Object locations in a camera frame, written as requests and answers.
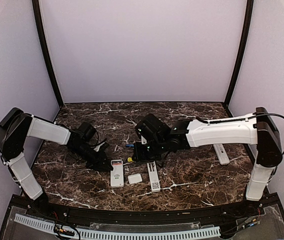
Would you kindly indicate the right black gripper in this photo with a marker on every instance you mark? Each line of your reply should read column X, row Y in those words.
column 138, row 155

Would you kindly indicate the white square battery cover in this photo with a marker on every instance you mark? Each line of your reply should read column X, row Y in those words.
column 135, row 178

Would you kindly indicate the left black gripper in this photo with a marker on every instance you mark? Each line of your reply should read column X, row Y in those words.
column 98, row 163

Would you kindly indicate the yellow handled screwdriver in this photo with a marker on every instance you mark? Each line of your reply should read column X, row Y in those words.
column 130, row 160

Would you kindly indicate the black front rail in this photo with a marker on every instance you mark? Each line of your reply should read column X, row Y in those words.
column 226, row 214

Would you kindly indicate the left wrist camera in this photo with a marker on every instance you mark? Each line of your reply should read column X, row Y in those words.
column 99, row 146

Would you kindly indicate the white TCL air-conditioner remote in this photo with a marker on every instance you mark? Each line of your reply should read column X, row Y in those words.
column 117, row 175

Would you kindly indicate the white slotted cable duct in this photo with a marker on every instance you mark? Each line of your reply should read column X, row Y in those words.
column 101, row 231

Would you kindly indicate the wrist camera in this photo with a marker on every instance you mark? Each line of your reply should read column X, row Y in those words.
column 144, row 133
column 99, row 146

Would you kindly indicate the left black frame post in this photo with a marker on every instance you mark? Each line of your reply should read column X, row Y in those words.
column 45, row 52

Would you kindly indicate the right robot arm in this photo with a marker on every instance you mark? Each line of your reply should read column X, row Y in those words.
column 258, row 128

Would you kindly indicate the slim white remote control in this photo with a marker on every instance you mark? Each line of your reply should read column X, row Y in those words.
column 153, row 177

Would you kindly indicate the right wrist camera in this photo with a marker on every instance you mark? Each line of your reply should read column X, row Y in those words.
column 144, row 133

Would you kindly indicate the right black frame post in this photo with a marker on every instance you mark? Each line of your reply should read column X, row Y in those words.
column 240, row 53

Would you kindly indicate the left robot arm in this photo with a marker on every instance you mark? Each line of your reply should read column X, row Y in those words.
column 17, row 126

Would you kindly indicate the white remote at right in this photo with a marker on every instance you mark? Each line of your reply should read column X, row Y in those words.
column 221, row 154

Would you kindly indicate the black frame post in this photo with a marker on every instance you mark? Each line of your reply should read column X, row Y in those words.
column 240, row 53
column 45, row 52

